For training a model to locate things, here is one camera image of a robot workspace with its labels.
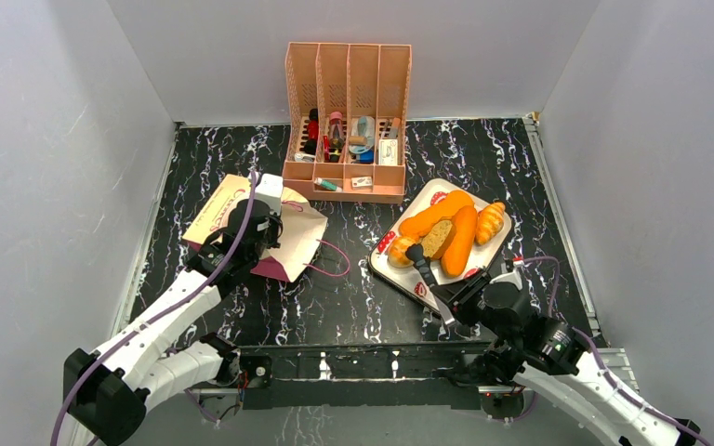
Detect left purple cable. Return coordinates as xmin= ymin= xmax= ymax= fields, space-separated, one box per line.
xmin=48 ymin=171 xmax=259 ymax=446

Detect small croissant bread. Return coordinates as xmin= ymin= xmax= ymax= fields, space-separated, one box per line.
xmin=474 ymin=202 xmax=506 ymax=245

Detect purple cable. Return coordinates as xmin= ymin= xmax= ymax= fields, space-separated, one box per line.
xmin=48 ymin=171 xmax=259 ymax=446
xmin=513 ymin=255 xmax=712 ymax=446

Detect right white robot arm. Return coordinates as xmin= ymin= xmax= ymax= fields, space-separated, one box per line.
xmin=432 ymin=269 xmax=708 ymax=445

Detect orange baguette bread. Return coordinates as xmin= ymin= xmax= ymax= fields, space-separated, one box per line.
xmin=440 ymin=205 xmax=478 ymax=278

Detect pink and cream paper bag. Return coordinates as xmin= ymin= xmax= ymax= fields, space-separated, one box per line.
xmin=182 ymin=174 xmax=327 ymax=282

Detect red black bottle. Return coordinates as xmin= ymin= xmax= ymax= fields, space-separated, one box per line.
xmin=302 ymin=108 xmax=319 ymax=155

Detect long twisted orange bread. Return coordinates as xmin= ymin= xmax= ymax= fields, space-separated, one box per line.
xmin=399 ymin=190 xmax=474 ymax=239

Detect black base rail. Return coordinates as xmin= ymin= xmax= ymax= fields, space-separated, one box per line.
xmin=233 ymin=341 xmax=546 ymax=413

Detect brown bread slice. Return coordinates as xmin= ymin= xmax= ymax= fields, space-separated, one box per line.
xmin=420 ymin=219 xmax=456 ymax=260

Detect white strawberry tray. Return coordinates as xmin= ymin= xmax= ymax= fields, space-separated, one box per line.
xmin=368 ymin=178 xmax=513 ymax=316

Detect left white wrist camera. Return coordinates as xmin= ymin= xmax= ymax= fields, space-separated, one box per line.
xmin=254 ymin=173 xmax=284 ymax=216

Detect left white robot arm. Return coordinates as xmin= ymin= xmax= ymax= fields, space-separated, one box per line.
xmin=57 ymin=196 xmax=283 ymax=445

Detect pink desk organizer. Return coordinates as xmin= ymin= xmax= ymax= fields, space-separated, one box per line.
xmin=282 ymin=42 xmax=413 ymax=204

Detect small white card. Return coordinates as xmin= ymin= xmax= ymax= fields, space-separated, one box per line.
xmin=351 ymin=177 xmax=373 ymax=189

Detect round golden bread roll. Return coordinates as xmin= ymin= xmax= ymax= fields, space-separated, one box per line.
xmin=387 ymin=236 xmax=418 ymax=269

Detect green tube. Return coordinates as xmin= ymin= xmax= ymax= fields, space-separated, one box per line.
xmin=313 ymin=177 xmax=343 ymax=192

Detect pink capped bottle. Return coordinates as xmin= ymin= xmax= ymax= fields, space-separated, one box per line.
xmin=325 ymin=111 xmax=345 ymax=163

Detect white small box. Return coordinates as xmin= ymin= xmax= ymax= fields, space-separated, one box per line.
xmin=377 ymin=138 xmax=401 ymax=165

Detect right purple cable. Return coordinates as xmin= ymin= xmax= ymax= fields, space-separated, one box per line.
xmin=513 ymin=255 xmax=712 ymax=446

